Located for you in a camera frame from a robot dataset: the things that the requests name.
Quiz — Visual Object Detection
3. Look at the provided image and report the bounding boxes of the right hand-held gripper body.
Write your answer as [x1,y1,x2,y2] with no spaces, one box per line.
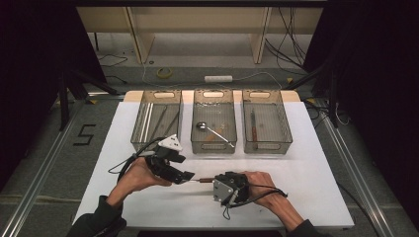
[211,171,251,208]

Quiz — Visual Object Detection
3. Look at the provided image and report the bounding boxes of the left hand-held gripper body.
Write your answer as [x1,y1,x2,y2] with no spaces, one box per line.
[144,133,184,185]

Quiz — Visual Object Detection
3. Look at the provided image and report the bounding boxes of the metal chopstick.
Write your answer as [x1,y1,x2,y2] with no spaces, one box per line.
[149,106,168,142]
[162,110,181,139]

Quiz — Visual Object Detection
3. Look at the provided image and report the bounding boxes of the metal spoon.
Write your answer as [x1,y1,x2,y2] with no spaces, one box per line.
[196,121,236,148]

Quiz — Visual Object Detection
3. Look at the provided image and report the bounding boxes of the translucent grey storage bin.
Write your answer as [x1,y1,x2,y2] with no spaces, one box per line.
[241,89,293,155]
[191,89,238,154]
[130,90,184,155]

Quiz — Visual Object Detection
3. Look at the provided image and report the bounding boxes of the brown-handled knife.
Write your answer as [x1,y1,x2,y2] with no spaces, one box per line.
[250,109,259,151]

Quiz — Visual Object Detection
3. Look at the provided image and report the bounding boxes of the person's right hand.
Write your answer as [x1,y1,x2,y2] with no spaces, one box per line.
[241,170,285,210]

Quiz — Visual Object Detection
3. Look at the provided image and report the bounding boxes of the person's left hand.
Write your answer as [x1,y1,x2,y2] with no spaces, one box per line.
[116,157,173,202]

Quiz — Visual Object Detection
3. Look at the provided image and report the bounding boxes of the yellow tape roll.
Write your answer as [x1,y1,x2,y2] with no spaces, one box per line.
[155,67,173,79]

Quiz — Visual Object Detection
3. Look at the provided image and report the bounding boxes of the white power strip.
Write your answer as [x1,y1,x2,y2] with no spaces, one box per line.
[204,75,234,84]

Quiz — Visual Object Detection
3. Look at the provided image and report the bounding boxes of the white table cover sheet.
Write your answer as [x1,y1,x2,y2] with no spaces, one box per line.
[71,100,355,230]

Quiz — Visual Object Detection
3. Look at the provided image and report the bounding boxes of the black metal stand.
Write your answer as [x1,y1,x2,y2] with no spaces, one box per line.
[57,67,120,132]
[283,62,340,128]

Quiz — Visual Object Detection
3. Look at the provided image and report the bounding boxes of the light wooden shelf unit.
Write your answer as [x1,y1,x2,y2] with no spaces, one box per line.
[76,6,324,65]

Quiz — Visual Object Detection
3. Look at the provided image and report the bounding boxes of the dark curtain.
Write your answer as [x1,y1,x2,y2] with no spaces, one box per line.
[0,0,107,192]
[302,0,419,228]

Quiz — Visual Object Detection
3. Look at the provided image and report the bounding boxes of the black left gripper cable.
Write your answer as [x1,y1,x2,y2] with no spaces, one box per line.
[108,137,166,182]

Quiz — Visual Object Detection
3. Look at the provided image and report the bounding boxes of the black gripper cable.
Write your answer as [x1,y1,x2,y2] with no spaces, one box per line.
[221,184,289,221]
[108,137,166,182]

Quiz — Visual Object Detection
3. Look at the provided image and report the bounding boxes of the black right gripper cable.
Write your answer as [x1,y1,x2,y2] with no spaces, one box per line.
[221,184,289,221]

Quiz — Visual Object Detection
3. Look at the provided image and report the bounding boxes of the thin black floor cable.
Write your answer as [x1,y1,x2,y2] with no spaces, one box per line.
[97,53,128,68]
[335,181,379,237]

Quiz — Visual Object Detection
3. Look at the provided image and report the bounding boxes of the tangled floor cables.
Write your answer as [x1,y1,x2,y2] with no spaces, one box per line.
[304,98,350,129]

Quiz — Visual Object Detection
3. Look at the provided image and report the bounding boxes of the aluminium floor rail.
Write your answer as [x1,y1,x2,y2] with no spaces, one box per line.
[0,98,82,237]
[320,115,396,237]

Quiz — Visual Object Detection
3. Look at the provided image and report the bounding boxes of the black cable bundle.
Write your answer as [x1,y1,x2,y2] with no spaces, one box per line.
[265,7,309,72]

